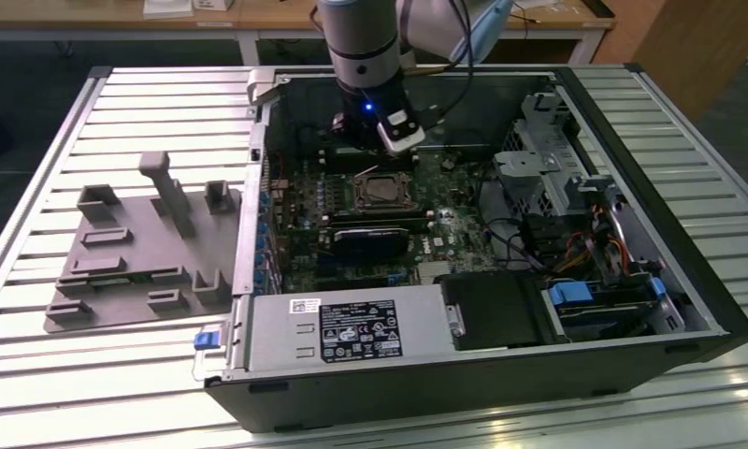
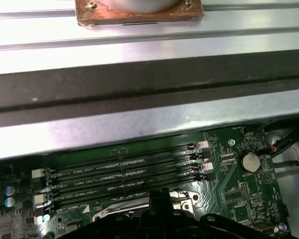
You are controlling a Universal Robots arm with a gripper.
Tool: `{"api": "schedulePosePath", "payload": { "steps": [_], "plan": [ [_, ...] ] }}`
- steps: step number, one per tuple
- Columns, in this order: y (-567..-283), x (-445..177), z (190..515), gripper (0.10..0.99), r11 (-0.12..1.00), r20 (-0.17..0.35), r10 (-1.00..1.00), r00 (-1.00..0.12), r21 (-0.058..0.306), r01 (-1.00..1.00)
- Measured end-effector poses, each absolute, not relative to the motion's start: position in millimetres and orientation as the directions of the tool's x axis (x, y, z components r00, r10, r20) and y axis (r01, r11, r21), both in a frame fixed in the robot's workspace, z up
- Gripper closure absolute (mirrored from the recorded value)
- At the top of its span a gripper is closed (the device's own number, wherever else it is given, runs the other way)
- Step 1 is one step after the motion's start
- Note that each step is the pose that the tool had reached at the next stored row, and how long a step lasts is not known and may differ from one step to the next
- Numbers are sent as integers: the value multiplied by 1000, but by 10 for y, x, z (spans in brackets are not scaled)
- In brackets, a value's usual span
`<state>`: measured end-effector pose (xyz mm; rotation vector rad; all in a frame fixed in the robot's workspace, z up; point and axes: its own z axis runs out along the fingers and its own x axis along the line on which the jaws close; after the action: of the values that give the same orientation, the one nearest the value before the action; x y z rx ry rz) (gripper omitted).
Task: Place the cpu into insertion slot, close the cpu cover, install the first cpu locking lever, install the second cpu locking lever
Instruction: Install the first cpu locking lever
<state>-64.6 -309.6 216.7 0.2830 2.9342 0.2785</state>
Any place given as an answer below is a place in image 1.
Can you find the grey power supply unit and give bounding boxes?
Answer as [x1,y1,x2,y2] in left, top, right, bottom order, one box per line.
[223,284,460,375]

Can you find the small silver heatsink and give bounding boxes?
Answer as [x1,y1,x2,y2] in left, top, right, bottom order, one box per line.
[420,261,454,282]

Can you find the silver CPU plate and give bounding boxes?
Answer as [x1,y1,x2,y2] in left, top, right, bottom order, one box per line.
[364,180,406,202]

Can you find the black drive bay cover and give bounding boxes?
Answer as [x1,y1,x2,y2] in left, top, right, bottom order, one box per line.
[439,273,566,352]

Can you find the black wire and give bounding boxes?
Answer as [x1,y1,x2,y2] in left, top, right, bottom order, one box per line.
[484,217,546,273]

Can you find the black PC case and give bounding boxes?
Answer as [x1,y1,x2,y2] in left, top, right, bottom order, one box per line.
[201,65,748,434]

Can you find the metal disk bay cage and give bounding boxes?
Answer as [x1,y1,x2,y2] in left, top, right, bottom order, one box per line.
[490,92,600,219]

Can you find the grey parts rack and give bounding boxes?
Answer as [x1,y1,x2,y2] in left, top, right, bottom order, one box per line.
[43,152,244,334]

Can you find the wooden desk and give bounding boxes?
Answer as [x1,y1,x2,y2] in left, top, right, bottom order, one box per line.
[0,0,619,66]

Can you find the metal socket cover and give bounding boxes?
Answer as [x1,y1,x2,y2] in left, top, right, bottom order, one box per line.
[348,171,414,210]

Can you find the yellow red wire bundle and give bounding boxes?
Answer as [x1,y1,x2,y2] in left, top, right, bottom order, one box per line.
[560,228,632,278]

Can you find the CPU socket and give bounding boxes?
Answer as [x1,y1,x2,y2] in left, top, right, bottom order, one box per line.
[347,170,423,211]

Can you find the blue disk carrier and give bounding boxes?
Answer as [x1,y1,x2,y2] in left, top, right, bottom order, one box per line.
[547,279,595,308]

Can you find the green motherboard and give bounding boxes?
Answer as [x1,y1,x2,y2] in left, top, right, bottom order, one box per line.
[267,149,494,296]

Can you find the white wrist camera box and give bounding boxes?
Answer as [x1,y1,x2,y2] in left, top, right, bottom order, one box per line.
[376,109,428,154]

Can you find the wooden cabinet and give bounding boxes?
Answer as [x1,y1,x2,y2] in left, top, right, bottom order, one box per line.
[595,0,748,123]

